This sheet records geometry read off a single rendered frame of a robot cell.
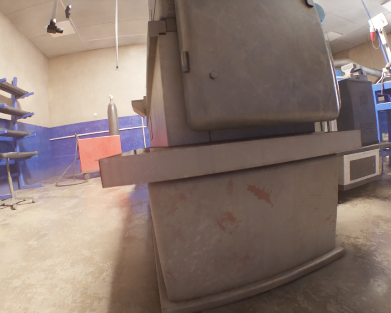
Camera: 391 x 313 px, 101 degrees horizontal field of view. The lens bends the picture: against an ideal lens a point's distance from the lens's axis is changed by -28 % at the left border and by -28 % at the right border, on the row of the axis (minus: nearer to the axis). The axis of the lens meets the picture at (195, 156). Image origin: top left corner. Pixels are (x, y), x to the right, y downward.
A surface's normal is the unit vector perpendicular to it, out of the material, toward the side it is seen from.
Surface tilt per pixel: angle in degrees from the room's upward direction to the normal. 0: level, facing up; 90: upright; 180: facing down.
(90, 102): 90
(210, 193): 90
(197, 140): 90
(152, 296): 0
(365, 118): 90
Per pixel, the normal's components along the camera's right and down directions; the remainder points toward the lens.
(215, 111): 0.22, 0.04
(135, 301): -0.11, -0.99
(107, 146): 0.54, 0.00
